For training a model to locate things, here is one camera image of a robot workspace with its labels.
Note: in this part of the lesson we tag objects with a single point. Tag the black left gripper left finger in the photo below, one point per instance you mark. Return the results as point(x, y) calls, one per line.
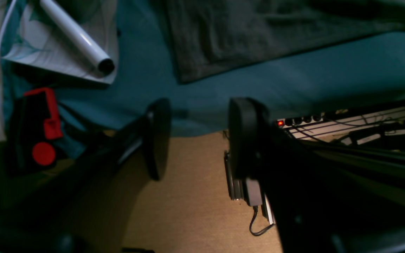
point(27, 226)

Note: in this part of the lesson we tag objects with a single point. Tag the white power strip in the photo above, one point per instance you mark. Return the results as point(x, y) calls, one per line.
point(315, 127)

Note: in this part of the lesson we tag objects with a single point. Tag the red black clamp tool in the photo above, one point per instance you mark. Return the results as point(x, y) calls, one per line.
point(34, 124)

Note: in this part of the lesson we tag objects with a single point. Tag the printed white paper sheet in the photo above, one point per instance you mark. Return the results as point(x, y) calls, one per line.
point(32, 38)

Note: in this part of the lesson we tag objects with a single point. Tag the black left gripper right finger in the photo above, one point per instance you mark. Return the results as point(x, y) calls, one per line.
point(325, 198)

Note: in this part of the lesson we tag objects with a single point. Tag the dark grey T-shirt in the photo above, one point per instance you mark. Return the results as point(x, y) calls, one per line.
point(215, 36)

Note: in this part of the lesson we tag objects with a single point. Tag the black power adapter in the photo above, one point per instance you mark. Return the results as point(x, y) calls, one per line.
point(249, 191)

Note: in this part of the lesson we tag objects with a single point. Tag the white paper roll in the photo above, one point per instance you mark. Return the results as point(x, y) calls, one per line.
point(80, 38)

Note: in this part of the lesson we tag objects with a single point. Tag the blue table cloth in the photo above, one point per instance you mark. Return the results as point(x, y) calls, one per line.
point(357, 73)

